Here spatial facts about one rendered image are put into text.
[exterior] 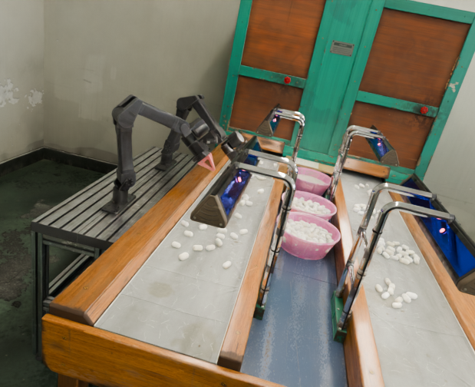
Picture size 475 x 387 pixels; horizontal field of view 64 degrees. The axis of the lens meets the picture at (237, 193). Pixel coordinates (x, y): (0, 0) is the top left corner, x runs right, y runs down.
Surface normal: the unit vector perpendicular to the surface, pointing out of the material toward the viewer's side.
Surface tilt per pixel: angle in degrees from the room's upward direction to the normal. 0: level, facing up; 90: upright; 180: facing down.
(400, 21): 90
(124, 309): 0
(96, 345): 90
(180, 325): 0
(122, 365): 91
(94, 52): 90
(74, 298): 0
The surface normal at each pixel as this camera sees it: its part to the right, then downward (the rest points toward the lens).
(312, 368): 0.19, -0.91
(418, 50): -0.19, 0.34
